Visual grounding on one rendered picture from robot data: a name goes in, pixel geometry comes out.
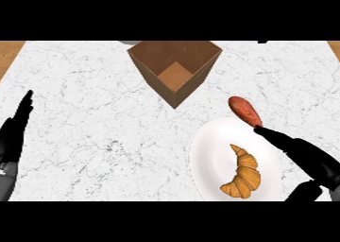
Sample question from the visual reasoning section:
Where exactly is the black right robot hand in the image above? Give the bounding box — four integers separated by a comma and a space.
251, 125, 340, 202

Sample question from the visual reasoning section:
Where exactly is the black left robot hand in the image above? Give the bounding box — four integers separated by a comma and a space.
0, 90, 35, 171

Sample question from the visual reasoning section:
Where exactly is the golden croissant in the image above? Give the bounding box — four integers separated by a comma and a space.
219, 144, 261, 199

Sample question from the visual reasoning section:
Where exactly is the white plate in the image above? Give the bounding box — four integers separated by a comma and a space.
189, 117, 285, 202

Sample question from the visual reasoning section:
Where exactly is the brown cardboard box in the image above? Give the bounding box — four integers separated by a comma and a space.
125, 41, 223, 110

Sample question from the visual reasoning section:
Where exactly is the red sweet potato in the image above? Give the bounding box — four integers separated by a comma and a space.
226, 95, 264, 129

